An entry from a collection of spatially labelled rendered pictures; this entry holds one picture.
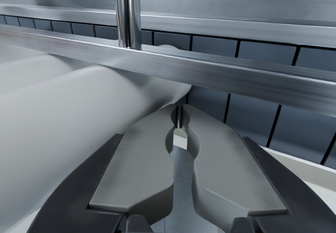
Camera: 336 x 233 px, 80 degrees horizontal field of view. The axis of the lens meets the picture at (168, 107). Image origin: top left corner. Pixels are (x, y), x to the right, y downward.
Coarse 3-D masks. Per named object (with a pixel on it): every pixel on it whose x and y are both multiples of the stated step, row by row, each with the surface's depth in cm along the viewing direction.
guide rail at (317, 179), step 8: (176, 128) 18; (176, 136) 17; (184, 136) 17; (176, 144) 17; (184, 144) 17; (272, 152) 15; (280, 160) 14; (288, 160) 14; (296, 160) 14; (288, 168) 14; (296, 168) 14; (304, 168) 14; (312, 168) 14; (320, 168) 14; (304, 176) 13; (312, 176) 13; (320, 176) 13; (328, 176) 13; (312, 184) 13; (320, 184) 13; (328, 184) 13; (320, 192) 13; (328, 192) 12; (328, 200) 13
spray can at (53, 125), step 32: (96, 64) 12; (0, 96) 8; (32, 96) 8; (64, 96) 9; (96, 96) 10; (128, 96) 11; (160, 96) 13; (0, 128) 7; (32, 128) 7; (64, 128) 8; (96, 128) 9; (0, 160) 6; (32, 160) 7; (64, 160) 8; (0, 192) 6; (32, 192) 7; (0, 224) 6
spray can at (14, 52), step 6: (0, 42) 21; (0, 48) 21; (6, 48) 21; (12, 48) 22; (18, 48) 22; (24, 48) 23; (0, 54) 21; (6, 54) 21; (12, 54) 22; (18, 54) 22; (24, 54) 23; (30, 54) 23; (36, 54) 24; (0, 60) 21; (6, 60) 21
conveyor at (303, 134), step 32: (64, 32) 25; (96, 32) 22; (160, 32) 18; (288, 64) 14; (320, 64) 13; (192, 96) 19; (224, 96) 17; (256, 128) 17; (288, 128) 16; (320, 128) 14; (320, 160) 15
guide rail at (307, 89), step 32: (0, 32) 16; (32, 32) 14; (128, 64) 10; (160, 64) 9; (192, 64) 8; (224, 64) 8; (256, 64) 8; (256, 96) 8; (288, 96) 7; (320, 96) 7
